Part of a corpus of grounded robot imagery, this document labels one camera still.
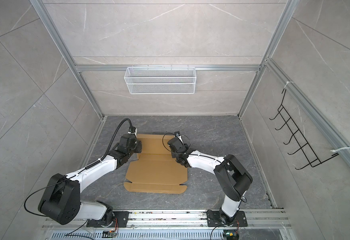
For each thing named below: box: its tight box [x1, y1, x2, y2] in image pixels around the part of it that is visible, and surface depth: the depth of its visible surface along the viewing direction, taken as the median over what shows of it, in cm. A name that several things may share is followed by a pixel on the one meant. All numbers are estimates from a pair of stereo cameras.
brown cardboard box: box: [123, 134, 188, 194], surface depth 85 cm
